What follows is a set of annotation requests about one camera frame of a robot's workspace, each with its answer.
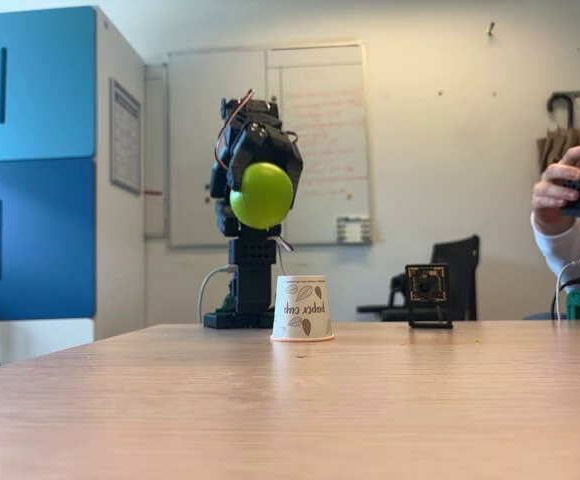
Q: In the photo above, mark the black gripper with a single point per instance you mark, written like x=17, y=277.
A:
x=269, y=141

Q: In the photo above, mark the green foam ball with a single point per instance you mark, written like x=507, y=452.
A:
x=262, y=195

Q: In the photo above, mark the white-sleeved forearm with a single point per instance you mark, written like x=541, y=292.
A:
x=565, y=247

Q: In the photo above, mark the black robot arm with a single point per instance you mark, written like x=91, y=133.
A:
x=250, y=270

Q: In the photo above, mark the white leaf-print paper cup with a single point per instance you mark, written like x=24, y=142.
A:
x=302, y=310

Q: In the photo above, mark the person's hand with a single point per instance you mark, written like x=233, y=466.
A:
x=555, y=187

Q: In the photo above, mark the whiteboard eraser box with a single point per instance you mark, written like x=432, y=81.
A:
x=354, y=229

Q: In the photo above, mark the framed notice sheet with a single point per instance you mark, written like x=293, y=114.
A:
x=125, y=135

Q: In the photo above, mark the black office chair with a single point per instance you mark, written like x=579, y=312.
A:
x=457, y=280

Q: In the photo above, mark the blue-door locker cabinet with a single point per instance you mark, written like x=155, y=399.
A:
x=35, y=175

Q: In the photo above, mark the brown folded umbrella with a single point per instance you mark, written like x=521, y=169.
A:
x=560, y=140

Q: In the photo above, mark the wall whiteboard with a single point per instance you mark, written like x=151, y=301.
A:
x=195, y=150

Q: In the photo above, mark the narrow grey wall panel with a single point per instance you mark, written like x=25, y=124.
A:
x=155, y=150

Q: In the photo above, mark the small camera module on stand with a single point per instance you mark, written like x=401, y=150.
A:
x=426, y=290

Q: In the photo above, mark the wall hook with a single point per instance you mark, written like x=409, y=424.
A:
x=491, y=27

